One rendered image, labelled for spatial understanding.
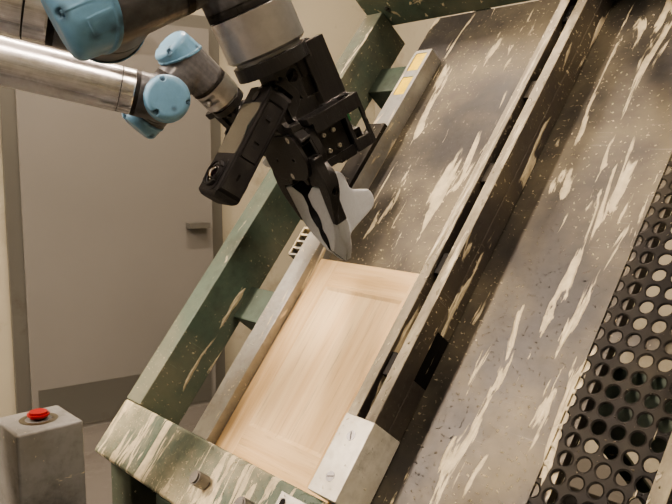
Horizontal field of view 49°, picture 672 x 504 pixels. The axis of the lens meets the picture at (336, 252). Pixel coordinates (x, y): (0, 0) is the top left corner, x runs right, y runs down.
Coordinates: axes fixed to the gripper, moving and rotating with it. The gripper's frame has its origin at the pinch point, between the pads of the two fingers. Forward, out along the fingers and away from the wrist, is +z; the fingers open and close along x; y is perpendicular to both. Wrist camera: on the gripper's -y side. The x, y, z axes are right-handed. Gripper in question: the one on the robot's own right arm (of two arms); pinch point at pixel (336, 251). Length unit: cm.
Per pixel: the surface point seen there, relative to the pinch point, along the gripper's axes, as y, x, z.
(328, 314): 20, 51, 32
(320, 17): 227, 330, 14
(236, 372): 2, 62, 36
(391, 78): 78, 86, 9
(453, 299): 28.4, 24.8, 29.4
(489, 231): 41, 26, 24
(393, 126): 59, 65, 13
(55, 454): -31, 73, 33
